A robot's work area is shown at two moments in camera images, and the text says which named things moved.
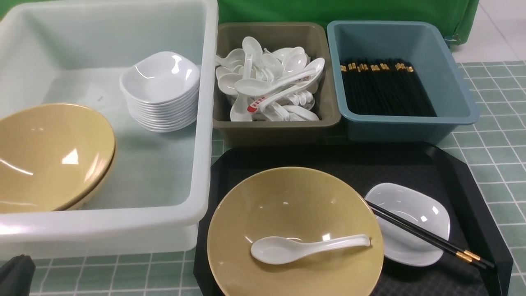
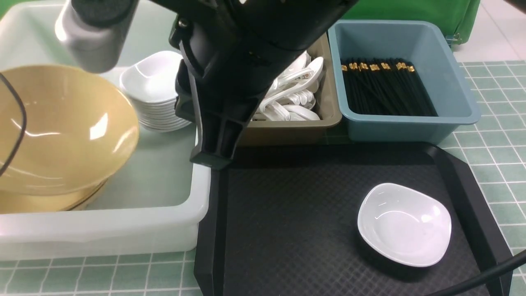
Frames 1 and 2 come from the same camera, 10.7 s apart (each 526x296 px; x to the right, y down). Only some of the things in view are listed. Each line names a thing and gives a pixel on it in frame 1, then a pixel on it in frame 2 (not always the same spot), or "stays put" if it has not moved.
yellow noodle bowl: x=297 y=203 to x=81 y=128
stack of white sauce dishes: x=162 y=91 stays put
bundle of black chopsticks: x=384 y=88 stays put
